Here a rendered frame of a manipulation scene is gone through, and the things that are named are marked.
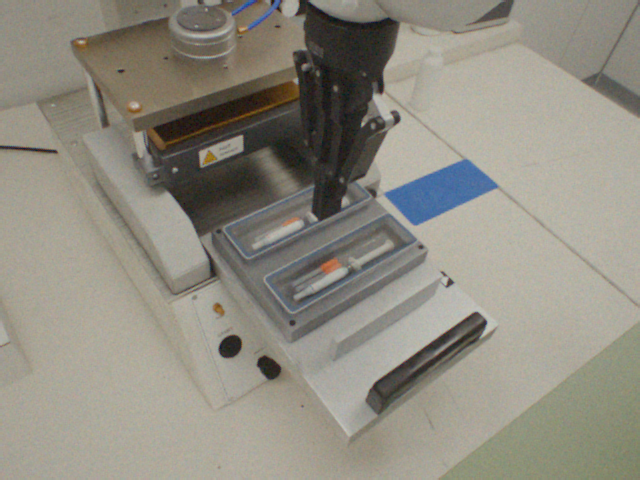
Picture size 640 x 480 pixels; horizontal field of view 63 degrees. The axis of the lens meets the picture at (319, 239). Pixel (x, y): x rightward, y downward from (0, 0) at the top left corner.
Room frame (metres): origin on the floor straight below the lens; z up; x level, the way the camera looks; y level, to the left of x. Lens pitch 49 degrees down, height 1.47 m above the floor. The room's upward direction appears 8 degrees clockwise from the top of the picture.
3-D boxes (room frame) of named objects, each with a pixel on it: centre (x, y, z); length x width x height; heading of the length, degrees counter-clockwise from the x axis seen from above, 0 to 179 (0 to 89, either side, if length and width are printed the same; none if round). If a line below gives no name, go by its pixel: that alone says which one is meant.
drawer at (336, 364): (0.37, -0.03, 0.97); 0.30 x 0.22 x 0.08; 43
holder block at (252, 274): (0.40, 0.00, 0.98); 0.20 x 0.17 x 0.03; 133
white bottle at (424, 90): (1.07, -0.19, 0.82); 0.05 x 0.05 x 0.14
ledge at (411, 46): (1.29, -0.06, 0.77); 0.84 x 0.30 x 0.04; 130
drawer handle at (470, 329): (0.27, -0.13, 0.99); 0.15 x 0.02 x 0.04; 133
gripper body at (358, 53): (0.41, 0.00, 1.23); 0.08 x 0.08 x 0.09
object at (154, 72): (0.63, 0.18, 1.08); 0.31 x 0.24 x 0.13; 133
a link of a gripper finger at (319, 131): (0.42, 0.01, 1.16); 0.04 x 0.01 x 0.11; 131
